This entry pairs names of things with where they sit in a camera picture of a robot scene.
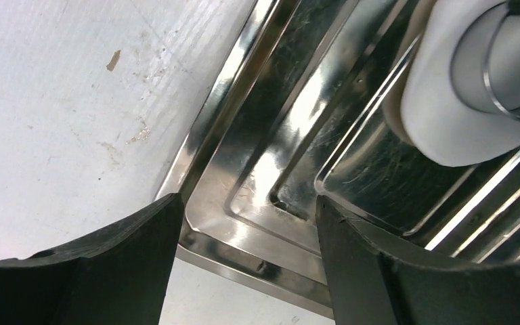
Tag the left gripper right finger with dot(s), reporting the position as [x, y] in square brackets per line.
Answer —
[376, 277]

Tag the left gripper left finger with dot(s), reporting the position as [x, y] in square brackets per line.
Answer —
[118, 274]

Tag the stainless steel tray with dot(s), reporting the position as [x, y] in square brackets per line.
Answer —
[297, 113]

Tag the white dough piece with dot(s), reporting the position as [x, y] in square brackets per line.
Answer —
[423, 108]

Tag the round clear sticker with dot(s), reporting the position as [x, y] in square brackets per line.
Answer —
[485, 66]

